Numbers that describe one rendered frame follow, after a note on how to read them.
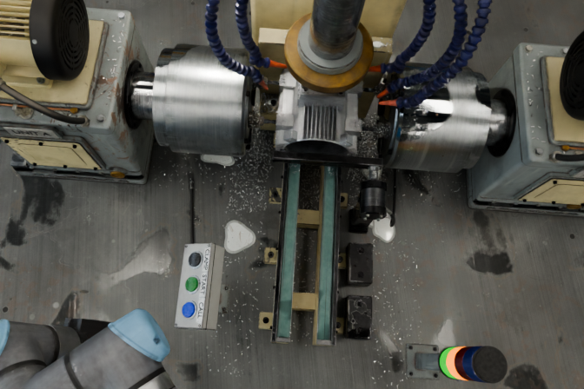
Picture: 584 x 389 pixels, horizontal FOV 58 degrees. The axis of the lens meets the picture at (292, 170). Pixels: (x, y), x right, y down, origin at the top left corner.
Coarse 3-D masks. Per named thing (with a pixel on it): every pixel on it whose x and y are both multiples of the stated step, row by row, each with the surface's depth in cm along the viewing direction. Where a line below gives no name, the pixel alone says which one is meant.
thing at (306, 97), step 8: (304, 96) 114; (312, 96) 113; (320, 96) 113; (328, 96) 113; (336, 96) 113; (344, 96) 113; (320, 104) 117; (328, 104) 116; (336, 104) 116; (344, 104) 118
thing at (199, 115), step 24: (168, 48) 119; (192, 48) 116; (144, 72) 120; (168, 72) 111; (192, 72) 111; (216, 72) 111; (144, 96) 117; (168, 96) 110; (192, 96) 110; (216, 96) 110; (240, 96) 110; (168, 120) 112; (192, 120) 112; (216, 120) 112; (240, 120) 112; (168, 144) 120; (192, 144) 116; (216, 144) 116; (240, 144) 115
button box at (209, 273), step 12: (192, 252) 109; (204, 252) 108; (216, 252) 109; (204, 264) 107; (216, 264) 108; (192, 276) 107; (204, 276) 106; (216, 276) 108; (180, 288) 108; (204, 288) 105; (216, 288) 108; (180, 300) 107; (192, 300) 105; (204, 300) 104; (216, 300) 107; (180, 312) 106; (204, 312) 103; (216, 312) 107; (180, 324) 105; (192, 324) 103; (204, 324) 103
